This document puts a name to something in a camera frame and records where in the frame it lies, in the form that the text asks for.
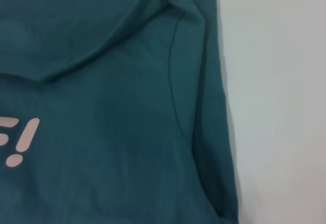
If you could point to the dark teal blue shirt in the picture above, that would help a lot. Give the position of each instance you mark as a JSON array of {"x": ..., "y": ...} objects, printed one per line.
[{"x": 114, "y": 107}]

